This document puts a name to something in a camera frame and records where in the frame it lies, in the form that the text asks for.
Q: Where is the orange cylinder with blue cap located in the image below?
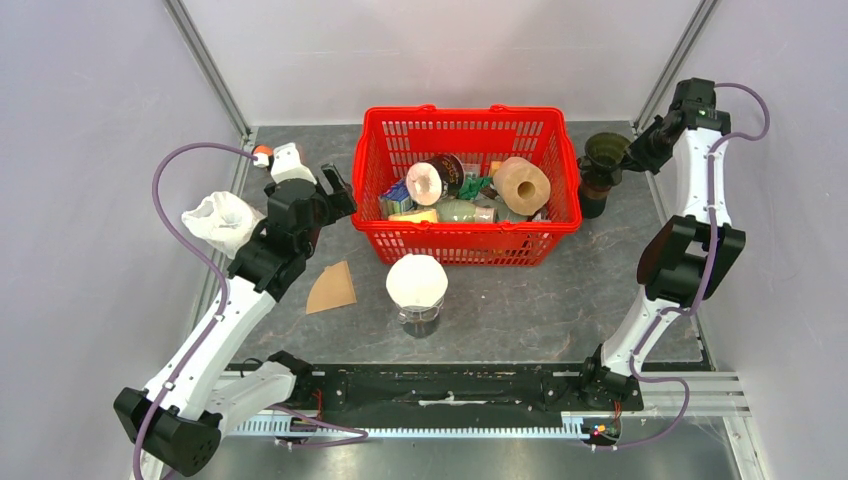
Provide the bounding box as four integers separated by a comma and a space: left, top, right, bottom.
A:
252, 145, 273, 168

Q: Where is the brown paper coffee filter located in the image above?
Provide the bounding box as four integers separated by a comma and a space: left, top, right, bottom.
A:
305, 261, 357, 315

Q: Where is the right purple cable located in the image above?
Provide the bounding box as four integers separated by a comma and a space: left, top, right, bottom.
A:
589, 82, 772, 453

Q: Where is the dark green glass dripper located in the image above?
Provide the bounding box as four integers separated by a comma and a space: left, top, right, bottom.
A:
578, 132, 632, 189

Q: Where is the white plastic bag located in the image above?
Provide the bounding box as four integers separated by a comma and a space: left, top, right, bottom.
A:
181, 191, 265, 260

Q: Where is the clear glass dripper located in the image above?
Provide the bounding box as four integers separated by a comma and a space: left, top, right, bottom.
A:
398, 302, 443, 324

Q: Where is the white paper coffee filter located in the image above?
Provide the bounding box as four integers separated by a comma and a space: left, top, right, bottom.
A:
385, 254, 449, 307

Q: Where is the green lotion bottle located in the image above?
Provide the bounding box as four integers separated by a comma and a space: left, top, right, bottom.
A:
434, 199, 497, 223

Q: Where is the purple cable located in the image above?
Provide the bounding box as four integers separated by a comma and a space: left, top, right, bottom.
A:
131, 141, 263, 480
589, 82, 772, 453

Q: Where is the blue packaged sponge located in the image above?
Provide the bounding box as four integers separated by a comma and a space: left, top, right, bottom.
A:
378, 179, 416, 220

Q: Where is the green crumpled wrapper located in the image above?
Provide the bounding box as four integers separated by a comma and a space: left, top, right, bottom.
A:
456, 177, 492, 201

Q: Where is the white cable duct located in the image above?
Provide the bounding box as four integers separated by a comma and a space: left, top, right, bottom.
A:
229, 412, 590, 441

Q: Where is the yellow sponge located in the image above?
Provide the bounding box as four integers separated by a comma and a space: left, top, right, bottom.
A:
388, 208, 439, 224

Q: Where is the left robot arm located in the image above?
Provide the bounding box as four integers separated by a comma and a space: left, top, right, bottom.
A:
113, 142, 357, 478

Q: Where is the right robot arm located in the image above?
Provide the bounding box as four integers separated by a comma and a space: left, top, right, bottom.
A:
576, 78, 746, 410

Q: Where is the black mounting rail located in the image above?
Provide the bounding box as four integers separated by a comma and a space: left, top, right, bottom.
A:
235, 361, 654, 431

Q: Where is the brown toilet paper roll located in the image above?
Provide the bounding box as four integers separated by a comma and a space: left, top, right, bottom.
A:
492, 156, 551, 216

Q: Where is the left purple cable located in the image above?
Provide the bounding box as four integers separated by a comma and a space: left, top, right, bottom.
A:
131, 141, 263, 480

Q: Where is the red plastic shopping basket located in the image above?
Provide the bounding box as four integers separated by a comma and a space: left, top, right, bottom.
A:
352, 104, 582, 267

